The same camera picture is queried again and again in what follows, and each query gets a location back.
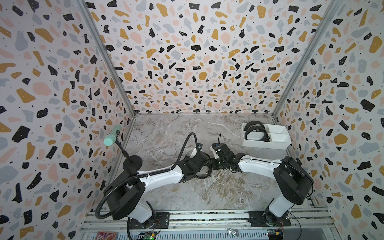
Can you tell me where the long black belt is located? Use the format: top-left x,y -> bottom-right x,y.
244,125 -> 270,142
196,164 -> 212,180

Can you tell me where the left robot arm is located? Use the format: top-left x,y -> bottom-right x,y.
104,151 -> 211,223

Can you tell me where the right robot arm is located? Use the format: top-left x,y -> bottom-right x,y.
211,143 -> 314,219

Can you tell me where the white divided storage box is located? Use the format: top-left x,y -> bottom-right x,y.
241,123 -> 292,150

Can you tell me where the black microphone stand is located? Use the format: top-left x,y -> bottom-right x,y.
115,130 -> 143,175

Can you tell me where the crumpled foil wrapper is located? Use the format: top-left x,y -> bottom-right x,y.
227,228 -> 240,238

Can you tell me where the green foam microphone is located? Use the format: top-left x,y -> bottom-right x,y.
103,125 -> 122,147

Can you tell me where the pink printed card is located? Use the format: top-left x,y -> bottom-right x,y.
95,231 -> 118,240

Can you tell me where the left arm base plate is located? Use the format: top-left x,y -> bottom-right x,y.
127,212 -> 170,230

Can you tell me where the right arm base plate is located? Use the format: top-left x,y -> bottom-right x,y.
248,209 -> 291,227

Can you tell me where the black corrugated cable conduit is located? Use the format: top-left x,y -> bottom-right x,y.
95,132 -> 199,220

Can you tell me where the aluminium rail frame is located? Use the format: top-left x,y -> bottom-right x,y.
78,208 -> 341,240

